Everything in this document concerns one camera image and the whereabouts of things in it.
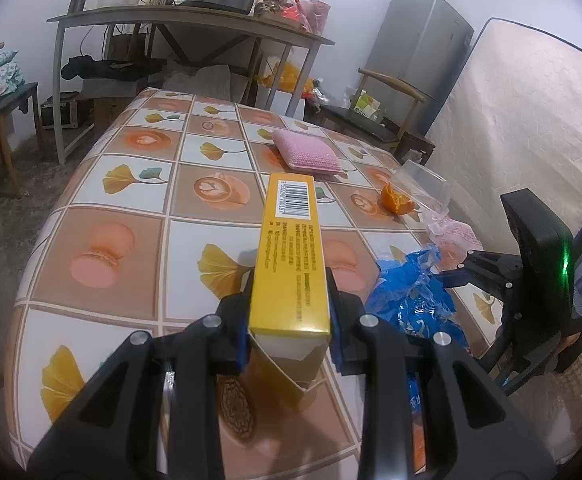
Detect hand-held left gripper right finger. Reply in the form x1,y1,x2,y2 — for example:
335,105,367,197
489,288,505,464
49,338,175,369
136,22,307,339
325,267,556,480

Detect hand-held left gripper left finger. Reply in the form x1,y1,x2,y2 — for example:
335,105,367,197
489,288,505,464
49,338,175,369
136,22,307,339
26,270,256,480

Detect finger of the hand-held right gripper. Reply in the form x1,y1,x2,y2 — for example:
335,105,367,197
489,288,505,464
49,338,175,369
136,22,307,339
478,310,522,396
440,249,520,306

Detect white red-printed plastic bag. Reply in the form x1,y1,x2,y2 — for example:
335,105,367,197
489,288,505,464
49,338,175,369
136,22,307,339
425,210,484,261

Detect yellow cardboard box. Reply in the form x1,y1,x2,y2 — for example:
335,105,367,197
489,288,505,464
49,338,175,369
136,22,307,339
247,172,332,396

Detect blue wrapper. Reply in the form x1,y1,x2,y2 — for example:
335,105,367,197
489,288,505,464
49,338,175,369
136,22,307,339
368,244,472,411

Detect clear plastic container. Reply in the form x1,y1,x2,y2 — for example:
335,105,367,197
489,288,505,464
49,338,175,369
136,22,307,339
393,160,452,216

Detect large orange peel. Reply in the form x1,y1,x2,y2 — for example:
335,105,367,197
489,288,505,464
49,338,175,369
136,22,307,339
380,182,416,215

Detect pink sponge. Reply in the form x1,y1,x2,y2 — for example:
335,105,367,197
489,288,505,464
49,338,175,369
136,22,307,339
271,128,342,177

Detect person's right forearm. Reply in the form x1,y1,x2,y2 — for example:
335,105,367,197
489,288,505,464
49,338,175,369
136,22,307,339
541,320,582,466

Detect dark wooden stool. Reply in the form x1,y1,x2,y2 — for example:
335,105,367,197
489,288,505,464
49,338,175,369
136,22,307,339
396,130,436,166

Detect white mattress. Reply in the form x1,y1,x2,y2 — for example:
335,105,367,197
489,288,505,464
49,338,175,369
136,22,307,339
423,16,582,271

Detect table with patterned cloth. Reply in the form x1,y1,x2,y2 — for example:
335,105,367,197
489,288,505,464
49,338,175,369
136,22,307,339
3,87,496,471

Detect wooden armchair black seat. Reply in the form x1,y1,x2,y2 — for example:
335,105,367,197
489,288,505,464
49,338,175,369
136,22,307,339
303,67,424,146

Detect green white carton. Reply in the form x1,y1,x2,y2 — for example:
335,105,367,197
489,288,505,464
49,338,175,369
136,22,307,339
353,89,384,118

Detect grey refrigerator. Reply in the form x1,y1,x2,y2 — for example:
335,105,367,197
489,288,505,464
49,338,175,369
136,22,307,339
361,0,474,136

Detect white plastic sack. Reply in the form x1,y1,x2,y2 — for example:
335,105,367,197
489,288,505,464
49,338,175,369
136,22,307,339
163,62,236,98

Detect yellow plastic bag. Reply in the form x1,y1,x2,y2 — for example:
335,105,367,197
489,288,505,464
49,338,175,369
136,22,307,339
258,57,316,96

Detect black cloth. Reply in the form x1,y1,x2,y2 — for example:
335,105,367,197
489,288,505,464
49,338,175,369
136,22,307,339
62,55,166,82

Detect pink plastic bags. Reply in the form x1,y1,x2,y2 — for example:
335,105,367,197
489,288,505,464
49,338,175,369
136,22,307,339
286,0,332,36

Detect wooden chair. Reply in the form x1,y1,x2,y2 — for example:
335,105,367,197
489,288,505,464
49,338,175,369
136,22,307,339
0,42,42,206

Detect grey metal frame table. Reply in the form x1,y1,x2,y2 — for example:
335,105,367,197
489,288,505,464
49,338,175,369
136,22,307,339
47,5,336,165

